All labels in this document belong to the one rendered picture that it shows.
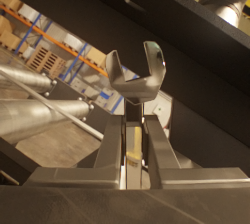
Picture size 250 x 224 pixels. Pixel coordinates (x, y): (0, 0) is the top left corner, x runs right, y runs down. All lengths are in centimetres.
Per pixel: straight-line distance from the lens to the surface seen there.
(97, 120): 116
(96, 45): 23
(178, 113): 22
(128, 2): 22
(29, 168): 24
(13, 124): 44
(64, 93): 121
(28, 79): 97
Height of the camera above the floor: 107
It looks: level
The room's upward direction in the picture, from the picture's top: 33 degrees clockwise
